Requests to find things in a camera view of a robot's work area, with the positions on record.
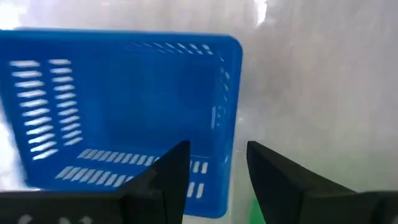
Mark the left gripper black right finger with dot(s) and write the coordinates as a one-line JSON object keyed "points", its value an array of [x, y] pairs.
{"points": [[295, 199]]}

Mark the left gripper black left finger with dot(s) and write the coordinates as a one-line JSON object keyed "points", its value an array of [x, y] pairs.
{"points": [[155, 199]]}

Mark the green slotted plastic basket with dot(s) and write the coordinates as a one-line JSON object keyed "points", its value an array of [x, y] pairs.
{"points": [[256, 213]]}

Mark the blue slotted plastic basket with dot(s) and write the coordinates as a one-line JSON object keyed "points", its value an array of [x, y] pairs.
{"points": [[140, 93]]}

